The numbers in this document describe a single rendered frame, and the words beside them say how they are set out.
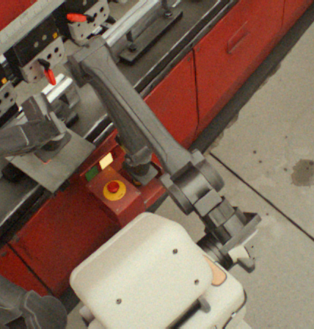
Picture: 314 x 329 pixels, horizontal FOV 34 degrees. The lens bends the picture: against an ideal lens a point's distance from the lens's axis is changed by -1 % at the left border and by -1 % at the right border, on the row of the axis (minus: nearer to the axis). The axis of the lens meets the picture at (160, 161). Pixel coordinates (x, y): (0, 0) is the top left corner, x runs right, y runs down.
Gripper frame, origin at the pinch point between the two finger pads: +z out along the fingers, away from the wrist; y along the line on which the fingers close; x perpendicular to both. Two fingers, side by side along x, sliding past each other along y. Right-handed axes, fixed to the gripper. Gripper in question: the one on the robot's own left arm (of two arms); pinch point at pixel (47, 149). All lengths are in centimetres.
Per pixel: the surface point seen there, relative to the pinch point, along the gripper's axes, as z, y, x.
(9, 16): -19.1, -13.3, -28.8
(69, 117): 17.3, -16.9, -4.5
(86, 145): -0.2, -8.5, 6.9
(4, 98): -1.9, -1.6, -18.3
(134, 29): 17, -56, -11
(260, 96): 91, -124, 48
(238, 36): 41, -103, 17
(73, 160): -0.4, -2.8, 7.4
